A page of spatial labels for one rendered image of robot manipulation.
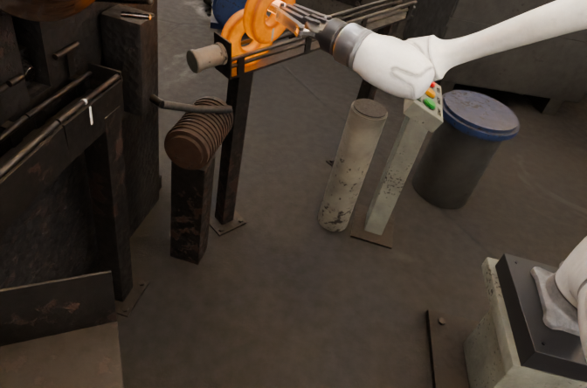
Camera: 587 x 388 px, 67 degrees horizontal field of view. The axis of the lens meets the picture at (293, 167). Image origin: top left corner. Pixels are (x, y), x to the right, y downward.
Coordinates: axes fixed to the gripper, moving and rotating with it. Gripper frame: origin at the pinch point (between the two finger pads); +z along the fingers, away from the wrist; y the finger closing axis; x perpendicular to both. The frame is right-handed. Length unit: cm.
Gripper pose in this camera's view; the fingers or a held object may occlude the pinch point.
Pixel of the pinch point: (272, 3)
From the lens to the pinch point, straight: 112.2
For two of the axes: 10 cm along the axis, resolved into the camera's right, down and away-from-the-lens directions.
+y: 5.9, -4.2, 6.9
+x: 2.1, -7.4, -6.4
